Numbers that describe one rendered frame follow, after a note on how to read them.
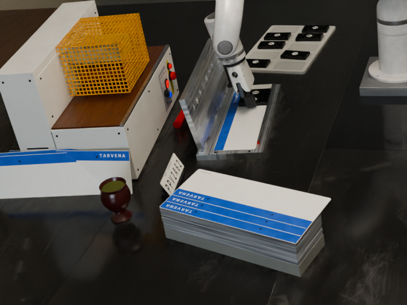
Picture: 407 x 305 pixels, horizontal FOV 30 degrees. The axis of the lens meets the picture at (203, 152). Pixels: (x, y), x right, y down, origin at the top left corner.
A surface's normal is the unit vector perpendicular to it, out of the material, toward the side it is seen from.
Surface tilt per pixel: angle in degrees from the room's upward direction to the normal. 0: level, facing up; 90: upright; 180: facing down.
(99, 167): 69
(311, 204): 0
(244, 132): 0
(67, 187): 63
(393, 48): 89
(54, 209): 0
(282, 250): 90
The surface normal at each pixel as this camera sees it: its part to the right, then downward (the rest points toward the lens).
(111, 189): -0.17, -0.85
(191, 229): -0.55, 0.51
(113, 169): -0.31, 0.20
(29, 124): -0.20, 0.54
